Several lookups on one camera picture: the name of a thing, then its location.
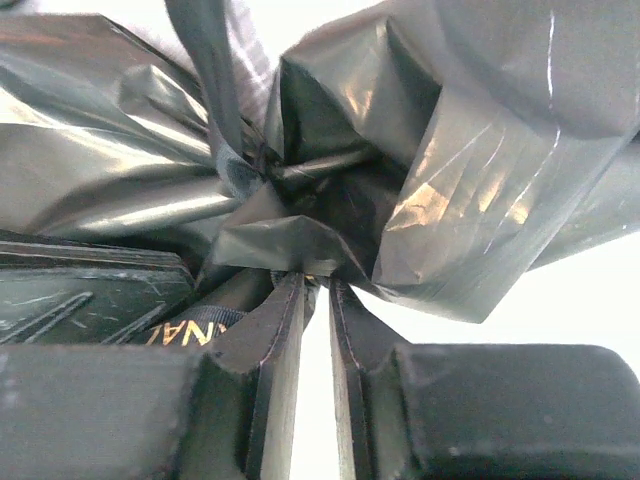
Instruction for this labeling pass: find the black ribbon with gold lettering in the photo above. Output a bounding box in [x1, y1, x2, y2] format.
[129, 0, 321, 349]

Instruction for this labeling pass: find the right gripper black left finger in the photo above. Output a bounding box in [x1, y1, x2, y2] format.
[1, 273, 306, 479]

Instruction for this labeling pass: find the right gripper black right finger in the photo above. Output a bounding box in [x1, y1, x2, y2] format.
[329, 280, 639, 479]

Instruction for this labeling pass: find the flower bouquet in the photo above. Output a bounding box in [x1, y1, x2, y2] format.
[1, 1, 639, 323]

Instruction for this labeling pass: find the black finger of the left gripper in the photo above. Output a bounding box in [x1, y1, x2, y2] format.
[1, 230, 194, 344]

